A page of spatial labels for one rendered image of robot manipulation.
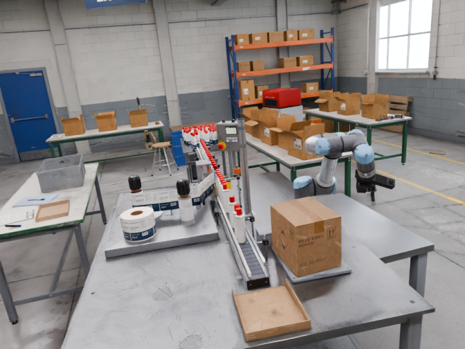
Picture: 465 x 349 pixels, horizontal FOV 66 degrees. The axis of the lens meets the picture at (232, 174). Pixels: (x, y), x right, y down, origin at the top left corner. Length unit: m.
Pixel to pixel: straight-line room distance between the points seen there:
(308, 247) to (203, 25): 8.67
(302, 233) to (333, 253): 0.22
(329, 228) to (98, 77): 8.50
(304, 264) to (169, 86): 8.33
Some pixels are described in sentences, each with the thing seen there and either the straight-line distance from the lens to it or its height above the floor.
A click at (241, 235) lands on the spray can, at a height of 0.93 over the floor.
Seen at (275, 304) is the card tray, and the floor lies 0.83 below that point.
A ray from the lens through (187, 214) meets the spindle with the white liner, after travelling 2.32.
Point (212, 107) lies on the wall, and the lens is 10.01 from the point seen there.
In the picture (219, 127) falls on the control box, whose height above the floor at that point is 1.45.
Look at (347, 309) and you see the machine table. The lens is 1.67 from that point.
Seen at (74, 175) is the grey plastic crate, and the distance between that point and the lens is 3.91.
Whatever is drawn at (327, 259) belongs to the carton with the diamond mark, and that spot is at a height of 0.91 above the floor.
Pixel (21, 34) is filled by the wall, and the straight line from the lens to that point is 10.00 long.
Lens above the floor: 1.85
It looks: 17 degrees down
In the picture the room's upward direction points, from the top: 5 degrees counter-clockwise
